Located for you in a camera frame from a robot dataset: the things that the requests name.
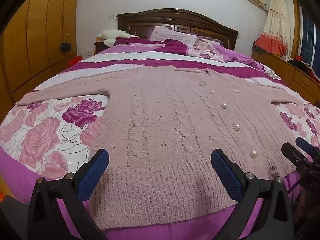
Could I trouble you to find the wooden nightstand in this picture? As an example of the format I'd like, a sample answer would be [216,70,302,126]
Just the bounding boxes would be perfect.
[94,39,111,55]

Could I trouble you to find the wooden wardrobe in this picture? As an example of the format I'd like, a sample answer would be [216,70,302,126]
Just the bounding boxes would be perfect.
[0,0,81,117]

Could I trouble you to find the floral striped bed sheet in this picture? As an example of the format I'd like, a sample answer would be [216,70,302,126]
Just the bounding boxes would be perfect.
[0,37,320,240]

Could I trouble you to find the pink knit cardigan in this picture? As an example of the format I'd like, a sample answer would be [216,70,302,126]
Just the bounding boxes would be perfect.
[15,64,304,230]

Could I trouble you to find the red bag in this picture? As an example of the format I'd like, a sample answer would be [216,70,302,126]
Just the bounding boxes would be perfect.
[68,55,83,67]

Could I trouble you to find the window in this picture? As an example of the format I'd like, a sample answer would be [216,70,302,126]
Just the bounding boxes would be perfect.
[299,5,320,68]

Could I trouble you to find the dark clothes pile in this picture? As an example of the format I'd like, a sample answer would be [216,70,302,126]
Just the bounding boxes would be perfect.
[287,56,320,77]

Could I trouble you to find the white plush toy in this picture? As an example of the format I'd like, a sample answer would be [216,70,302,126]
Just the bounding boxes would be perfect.
[97,29,139,47]

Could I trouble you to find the person's right forearm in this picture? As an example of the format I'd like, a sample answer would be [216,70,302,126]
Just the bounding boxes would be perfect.
[292,187,320,240]

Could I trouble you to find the lilac pillow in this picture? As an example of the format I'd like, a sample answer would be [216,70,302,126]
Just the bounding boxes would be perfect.
[149,26,198,46]

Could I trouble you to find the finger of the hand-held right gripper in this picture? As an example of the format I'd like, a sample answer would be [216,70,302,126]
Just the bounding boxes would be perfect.
[281,142,312,167]
[295,137,320,157]

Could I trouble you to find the dark wooden headboard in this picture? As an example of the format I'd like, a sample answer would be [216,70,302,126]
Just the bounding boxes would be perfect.
[117,9,240,52]

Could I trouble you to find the wooden dresser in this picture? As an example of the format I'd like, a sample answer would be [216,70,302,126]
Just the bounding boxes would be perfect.
[251,50,320,103]

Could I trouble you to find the purple floral quilt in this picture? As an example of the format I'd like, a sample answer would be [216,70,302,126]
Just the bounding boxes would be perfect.
[187,36,264,67]

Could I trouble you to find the cream and orange curtain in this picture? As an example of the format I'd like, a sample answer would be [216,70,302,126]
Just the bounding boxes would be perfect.
[253,0,295,57]

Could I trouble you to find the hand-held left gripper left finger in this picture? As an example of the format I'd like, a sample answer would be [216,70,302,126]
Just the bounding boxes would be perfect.
[27,149,110,240]

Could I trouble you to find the magenta fleece blanket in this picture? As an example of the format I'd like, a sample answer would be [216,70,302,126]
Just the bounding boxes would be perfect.
[114,37,188,56]

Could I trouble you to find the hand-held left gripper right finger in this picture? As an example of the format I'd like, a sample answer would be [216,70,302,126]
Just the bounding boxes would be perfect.
[211,149,294,240]

